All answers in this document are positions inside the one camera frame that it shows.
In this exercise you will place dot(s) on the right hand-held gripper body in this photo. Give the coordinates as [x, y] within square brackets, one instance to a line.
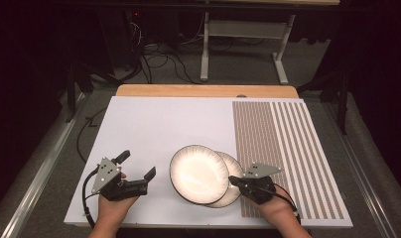
[259, 190]

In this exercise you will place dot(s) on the white metal desk frame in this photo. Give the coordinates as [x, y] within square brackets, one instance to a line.
[244, 29]

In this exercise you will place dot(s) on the person's left hand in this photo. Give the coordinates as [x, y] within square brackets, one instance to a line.
[112, 210]

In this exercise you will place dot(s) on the brown white striped placemat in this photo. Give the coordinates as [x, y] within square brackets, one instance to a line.
[288, 148]

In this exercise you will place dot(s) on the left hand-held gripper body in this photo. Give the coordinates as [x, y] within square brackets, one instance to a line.
[104, 175]

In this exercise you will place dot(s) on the silver metal floor rail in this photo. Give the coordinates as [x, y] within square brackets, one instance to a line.
[39, 172]
[360, 165]

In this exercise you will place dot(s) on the white ribbed plate dark rim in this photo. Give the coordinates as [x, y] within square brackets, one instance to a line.
[198, 173]
[234, 168]

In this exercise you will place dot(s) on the dark metal stand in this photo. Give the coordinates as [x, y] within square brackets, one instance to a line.
[342, 99]
[71, 89]

